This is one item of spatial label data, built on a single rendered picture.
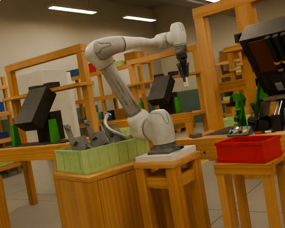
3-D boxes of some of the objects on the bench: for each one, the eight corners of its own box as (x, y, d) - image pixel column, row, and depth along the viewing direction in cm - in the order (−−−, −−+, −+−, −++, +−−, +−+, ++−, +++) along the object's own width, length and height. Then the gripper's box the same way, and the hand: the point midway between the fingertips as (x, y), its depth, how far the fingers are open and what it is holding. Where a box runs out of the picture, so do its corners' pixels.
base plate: (369, 129, 211) (369, 125, 211) (201, 138, 283) (201, 135, 283) (382, 118, 242) (381, 115, 242) (228, 129, 314) (227, 126, 314)
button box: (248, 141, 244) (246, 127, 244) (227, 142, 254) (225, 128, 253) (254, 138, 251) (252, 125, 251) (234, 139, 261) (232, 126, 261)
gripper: (182, 54, 269) (187, 87, 270) (171, 54, 259) (176, 88, 260) (190, 51, 264) (196, 85, 265) (180, 52, 254) (185, 87, 255)
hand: (185, 82), depth 263 cm, fingers closed
